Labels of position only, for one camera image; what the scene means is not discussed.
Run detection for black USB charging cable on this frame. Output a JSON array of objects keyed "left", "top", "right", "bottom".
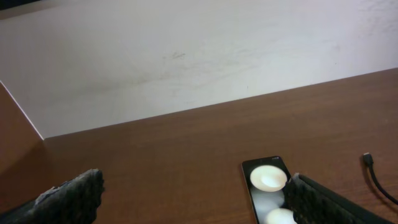
[{"left": 362, "top": 152, "right": 398, "bottom": 206}]

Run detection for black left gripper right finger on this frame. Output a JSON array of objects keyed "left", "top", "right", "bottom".
[{"left": 283, "top": 173, "right": 392, "bottom": 224}]

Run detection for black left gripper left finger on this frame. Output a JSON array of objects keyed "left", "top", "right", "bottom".
[{"left": 1, "top": 169, "right": 104, "bottom": 224}]

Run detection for black Galaxy smartphone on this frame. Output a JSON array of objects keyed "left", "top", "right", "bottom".
[{"left": 241, "top": 156, "right": 296, "bottom": 224}]

